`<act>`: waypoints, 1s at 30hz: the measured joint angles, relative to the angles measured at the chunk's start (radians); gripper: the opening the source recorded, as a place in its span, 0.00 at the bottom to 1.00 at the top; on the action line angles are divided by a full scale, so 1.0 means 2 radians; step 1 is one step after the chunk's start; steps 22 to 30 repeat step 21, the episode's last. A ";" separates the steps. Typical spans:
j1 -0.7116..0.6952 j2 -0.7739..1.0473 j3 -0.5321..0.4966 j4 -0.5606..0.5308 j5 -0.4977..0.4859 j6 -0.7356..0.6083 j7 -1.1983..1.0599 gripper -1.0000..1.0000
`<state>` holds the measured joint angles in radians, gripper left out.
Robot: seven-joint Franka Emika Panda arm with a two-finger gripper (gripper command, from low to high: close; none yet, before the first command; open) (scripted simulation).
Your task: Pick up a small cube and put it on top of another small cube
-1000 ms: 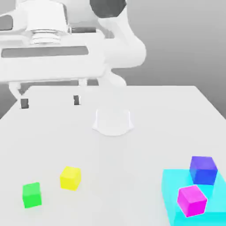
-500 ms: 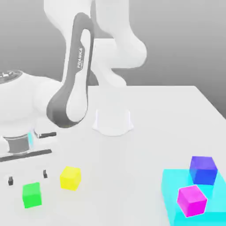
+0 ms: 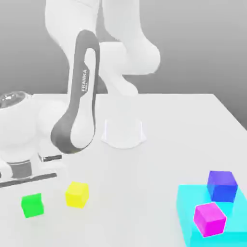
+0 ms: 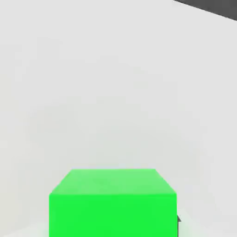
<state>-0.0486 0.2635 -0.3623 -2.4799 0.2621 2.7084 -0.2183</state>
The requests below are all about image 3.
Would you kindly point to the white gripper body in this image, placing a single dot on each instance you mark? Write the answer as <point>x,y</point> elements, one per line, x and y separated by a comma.
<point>29,178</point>

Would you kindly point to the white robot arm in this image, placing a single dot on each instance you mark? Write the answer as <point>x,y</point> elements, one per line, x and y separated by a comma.
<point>57,38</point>

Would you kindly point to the small green cube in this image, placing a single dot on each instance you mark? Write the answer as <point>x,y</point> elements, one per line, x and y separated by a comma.
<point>32,205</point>

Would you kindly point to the small yellow cube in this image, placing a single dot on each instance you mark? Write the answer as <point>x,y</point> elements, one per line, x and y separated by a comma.
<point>76,194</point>

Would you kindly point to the small magenta cube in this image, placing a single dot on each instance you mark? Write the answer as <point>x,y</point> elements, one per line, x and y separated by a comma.
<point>209,219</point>

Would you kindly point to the small blue cube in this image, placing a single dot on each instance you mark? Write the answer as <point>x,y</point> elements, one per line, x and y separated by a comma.
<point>222,187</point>

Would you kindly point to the large cyan box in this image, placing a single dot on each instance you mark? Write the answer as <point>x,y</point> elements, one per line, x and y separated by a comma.
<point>237,231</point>

